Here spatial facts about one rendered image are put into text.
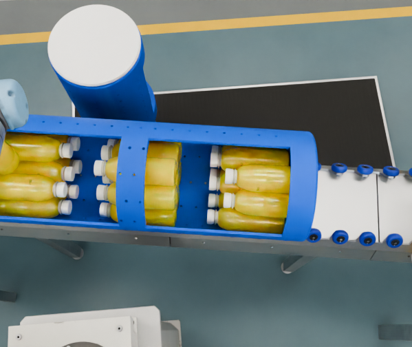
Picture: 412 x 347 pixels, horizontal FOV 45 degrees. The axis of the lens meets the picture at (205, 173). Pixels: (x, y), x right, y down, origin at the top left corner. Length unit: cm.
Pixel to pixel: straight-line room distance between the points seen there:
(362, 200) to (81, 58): 93
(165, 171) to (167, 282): 120
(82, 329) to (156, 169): 40
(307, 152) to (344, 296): 131
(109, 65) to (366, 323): 161
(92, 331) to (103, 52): 82
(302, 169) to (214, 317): 128
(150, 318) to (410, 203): 82
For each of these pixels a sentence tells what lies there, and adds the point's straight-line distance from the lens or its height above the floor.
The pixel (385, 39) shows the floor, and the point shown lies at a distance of 293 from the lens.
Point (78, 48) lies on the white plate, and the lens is 157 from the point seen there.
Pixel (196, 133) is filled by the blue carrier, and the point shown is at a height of 121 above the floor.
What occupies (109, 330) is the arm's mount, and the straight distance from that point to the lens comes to 110.
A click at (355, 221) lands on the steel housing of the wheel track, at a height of 93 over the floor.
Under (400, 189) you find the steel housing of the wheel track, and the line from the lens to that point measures 157.
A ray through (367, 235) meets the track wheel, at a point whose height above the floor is 98.
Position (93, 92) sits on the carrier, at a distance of 153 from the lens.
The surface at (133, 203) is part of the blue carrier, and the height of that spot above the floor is 119.
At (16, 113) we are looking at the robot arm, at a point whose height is 167.
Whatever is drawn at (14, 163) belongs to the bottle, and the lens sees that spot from 130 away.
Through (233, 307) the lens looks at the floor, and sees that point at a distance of 234.
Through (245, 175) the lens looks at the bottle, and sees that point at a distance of 121.
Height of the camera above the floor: 233
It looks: 73 degrees down
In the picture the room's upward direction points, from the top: straight up
